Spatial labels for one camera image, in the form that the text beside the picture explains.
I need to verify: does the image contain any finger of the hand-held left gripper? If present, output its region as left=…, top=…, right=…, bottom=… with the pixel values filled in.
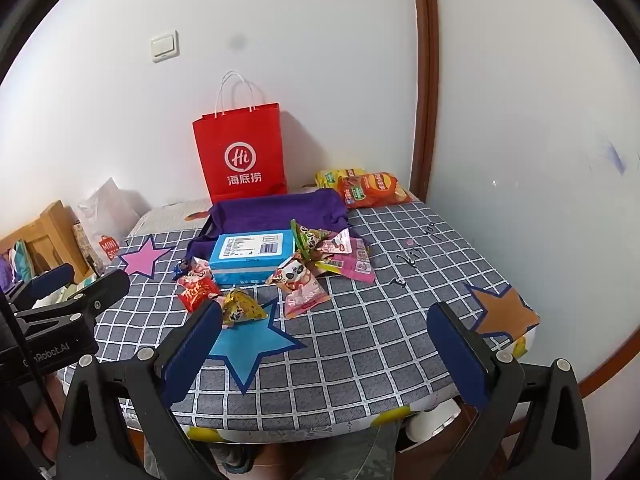
left=15, top=269, right=131, bottom=333
left=0, top=263, right=76, bottom=311

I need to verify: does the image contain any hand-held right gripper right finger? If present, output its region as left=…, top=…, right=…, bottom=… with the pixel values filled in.
left=426, top=301, right=593, bottom=480

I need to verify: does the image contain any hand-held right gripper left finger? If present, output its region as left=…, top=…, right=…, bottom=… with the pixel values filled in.
left=55, top=301, right=226, bottom=480

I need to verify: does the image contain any small red snack packet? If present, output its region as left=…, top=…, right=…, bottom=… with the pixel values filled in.
left=178, top=277, right=223, bottom=313

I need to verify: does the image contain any yellow triangular snack packet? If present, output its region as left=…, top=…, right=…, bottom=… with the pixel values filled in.
left=221, top=288, right=269, bottom=324

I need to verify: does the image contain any blue white box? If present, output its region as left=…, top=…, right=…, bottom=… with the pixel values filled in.
left=208, top=229, right=296, bottom=288

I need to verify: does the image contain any strawberry print snack packet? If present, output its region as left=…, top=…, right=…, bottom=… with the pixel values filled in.
left=284, top=276, right=332, bottom=318

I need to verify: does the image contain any magenta snack packet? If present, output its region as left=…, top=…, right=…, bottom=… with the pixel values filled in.
left=325, top=237, right=376, bottom=283

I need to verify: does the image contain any green triangular snack packet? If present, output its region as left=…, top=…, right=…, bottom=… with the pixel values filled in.
left=291, top=219, right=337, bottom=261

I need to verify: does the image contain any small white red packet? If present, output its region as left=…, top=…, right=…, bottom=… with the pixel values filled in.
left=316, top=228, right=353, bottom=256

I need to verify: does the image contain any purple felt tray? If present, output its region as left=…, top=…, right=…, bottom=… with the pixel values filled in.
left=186, top=188, right=371, bottom=266

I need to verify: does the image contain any wooden furniture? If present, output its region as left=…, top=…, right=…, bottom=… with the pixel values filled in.
left=0, top=200, right=96, bottom=301

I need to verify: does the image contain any white plastic object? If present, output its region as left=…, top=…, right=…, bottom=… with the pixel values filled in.
left=407, top=402, right=463, bottom=443

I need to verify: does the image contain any white plastic shopping bag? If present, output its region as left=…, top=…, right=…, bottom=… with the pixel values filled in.
left=77, top=177, right=141, bottom=273

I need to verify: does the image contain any grey checked star tablecloth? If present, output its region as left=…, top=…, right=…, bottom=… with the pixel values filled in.
left=57, top=200, right=541, bottom=433

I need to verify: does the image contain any brown wooden baseboard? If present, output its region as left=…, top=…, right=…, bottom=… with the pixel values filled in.
left=577, top=310, right=640, bottom=401

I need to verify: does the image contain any orange chips bag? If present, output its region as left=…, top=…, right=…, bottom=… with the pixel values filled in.
left=336, top=172, right=413, bottom=209

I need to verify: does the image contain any red paper bag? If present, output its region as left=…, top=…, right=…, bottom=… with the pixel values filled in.
left=193, top=71, right=288, bottom=204

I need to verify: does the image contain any yellow chips bag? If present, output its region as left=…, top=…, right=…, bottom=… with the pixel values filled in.
left=315, top=167, right=368, bottom=191

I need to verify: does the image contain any white wall switch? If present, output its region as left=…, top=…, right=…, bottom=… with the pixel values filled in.
left=151, top=30, right=179, bottom=64

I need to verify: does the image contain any brown wooden door frame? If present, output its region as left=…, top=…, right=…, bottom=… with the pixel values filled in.
left=411, top=0, right=441, bottom=206

